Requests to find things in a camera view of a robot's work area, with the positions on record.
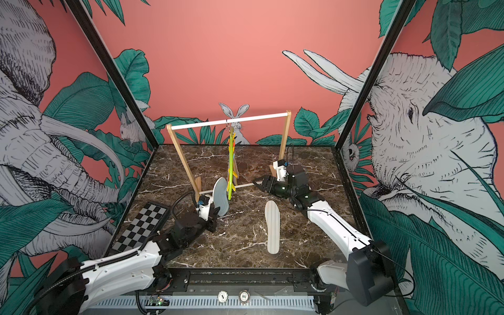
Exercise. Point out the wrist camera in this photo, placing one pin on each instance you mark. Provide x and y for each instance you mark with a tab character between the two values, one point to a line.
203	206
280	170

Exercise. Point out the left round gauge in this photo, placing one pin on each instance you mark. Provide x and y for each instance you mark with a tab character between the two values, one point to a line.
222	297

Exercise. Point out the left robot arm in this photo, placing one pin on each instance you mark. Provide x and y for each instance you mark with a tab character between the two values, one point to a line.
75	286

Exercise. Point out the black frame post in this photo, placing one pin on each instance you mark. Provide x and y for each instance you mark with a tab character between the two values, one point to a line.
82	17
402	13

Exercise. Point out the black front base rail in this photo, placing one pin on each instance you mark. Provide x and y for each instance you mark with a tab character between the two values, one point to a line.
301	280

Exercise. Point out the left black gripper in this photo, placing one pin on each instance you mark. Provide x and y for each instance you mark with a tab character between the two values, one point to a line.
212	219

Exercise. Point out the round gauge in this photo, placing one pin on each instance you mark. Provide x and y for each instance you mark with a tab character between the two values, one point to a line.
222	297
244	297

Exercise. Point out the white perforated vent strip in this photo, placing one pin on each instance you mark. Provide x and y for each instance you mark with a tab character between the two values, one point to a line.
299	303

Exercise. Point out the left black frame post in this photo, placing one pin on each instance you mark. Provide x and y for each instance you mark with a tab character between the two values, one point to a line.
82	17

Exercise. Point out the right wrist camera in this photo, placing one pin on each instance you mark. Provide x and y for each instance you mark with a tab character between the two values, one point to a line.
280	170

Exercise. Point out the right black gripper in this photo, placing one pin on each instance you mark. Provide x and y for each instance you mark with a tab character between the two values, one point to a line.
271	181

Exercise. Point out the green clothes hanger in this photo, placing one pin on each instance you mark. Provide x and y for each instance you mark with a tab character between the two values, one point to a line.
231	173

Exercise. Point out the right round gauge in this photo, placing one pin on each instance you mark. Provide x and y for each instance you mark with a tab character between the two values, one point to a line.
244	297

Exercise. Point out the white striped fabric insole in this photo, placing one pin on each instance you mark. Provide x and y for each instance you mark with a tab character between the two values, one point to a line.
272	216

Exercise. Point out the checkerboard calibration plate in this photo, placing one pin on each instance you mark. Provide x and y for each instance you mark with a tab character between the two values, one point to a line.
150	219

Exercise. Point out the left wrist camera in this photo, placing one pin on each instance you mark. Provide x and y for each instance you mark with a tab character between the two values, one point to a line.
203	206

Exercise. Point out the grey bubbled foam insole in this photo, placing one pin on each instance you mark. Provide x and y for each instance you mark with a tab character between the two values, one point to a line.
220	197

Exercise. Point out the small green circuit board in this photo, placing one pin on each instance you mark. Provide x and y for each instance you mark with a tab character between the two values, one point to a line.
158	302

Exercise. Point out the right black frame post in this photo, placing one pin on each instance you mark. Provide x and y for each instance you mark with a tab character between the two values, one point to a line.
402	13

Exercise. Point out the wooden hanger rack frame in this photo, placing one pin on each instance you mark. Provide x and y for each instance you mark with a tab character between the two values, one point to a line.
171	130

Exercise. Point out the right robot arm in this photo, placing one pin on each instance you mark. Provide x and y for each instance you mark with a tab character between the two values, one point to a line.
369	272

